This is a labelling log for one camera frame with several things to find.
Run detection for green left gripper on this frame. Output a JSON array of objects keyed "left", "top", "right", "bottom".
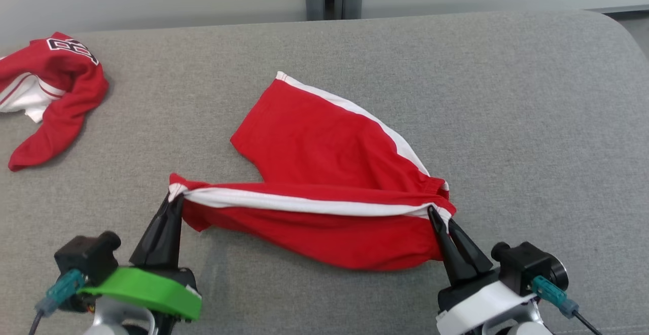
[{"left": 79, "top": 196, "right": 202, "bottom": 321}]

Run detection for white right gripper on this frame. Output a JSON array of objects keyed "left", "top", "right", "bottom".
[{"left": 427, "top": 206, "right": 538, "bottom": 335}]

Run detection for red jersey with black number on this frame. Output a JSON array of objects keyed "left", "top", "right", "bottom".
[{"left": 0, "top": 32, "right": 109, "bottom": 172}]

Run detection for red shorts with white stripe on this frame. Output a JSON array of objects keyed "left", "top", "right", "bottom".
[{"left": 169, "top": 71, "right": 457, "bottom": 272}]

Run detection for teal plug right camera cable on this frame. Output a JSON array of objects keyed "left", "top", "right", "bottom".
[{"left": 531, "top": 276, "right": 604, "bottom": 335}]

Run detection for teal plug camera cable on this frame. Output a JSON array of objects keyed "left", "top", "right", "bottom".
[
  {"left": 28, "top": 269, "right": 87, "bottom": 335},
  {"left": 531, "top": 276, "right": 604, "bottom": 335}
]

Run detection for teal plug left camera cable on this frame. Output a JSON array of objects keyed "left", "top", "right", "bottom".
[{"left": 28, "top": 269, "right": 87, "bottom": 335}]

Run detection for grey partition base rail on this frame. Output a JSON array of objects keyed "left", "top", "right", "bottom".
[{"left": 586, "top": 5, "right": 649, "bottom": 14}]

